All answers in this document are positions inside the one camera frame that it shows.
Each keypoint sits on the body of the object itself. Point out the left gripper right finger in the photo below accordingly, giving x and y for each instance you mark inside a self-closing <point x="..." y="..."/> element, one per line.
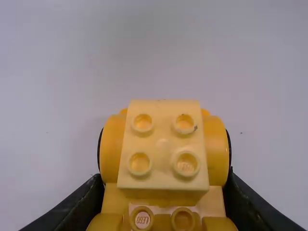
<point x="252" y="211"/>

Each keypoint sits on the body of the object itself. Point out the yellow toy car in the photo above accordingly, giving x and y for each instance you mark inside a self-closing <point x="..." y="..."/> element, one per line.
<point x="163" y="149"/>

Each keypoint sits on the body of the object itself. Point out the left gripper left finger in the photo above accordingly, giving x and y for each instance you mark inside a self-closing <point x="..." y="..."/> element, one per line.
<point x="67" y="216"/>

